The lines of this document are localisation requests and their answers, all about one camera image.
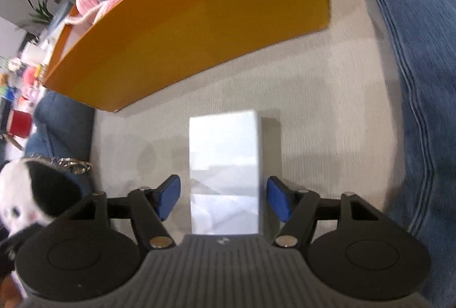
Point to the marble coffee table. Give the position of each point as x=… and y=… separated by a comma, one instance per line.
x=53, y=32

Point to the red container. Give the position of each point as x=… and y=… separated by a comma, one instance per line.
x=20, y=122

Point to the white box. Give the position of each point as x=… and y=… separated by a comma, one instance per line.
x=224, y=158

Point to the green leafy houseplant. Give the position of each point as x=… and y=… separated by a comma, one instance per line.
x=41, y=10

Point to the white pink crochet bunny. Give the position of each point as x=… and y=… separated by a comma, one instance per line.
x=103, y=7

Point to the white paper roll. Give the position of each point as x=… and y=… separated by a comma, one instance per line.
x=34, y=53

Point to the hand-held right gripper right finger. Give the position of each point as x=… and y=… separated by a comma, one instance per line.
x=279, y=197

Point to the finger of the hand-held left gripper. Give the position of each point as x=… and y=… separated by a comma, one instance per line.
x=17, y=236

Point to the person's left leg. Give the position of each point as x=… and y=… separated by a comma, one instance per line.
x=60, y=122

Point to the orange cardboard box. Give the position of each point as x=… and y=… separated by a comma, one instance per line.
x=199, y=19

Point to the white black dog plush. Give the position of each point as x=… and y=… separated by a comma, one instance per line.
x=17, y=183

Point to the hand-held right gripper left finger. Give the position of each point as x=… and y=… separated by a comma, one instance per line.
x=169, y=195

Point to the pink pompom ball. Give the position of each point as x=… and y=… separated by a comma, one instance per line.
x=28, y=74

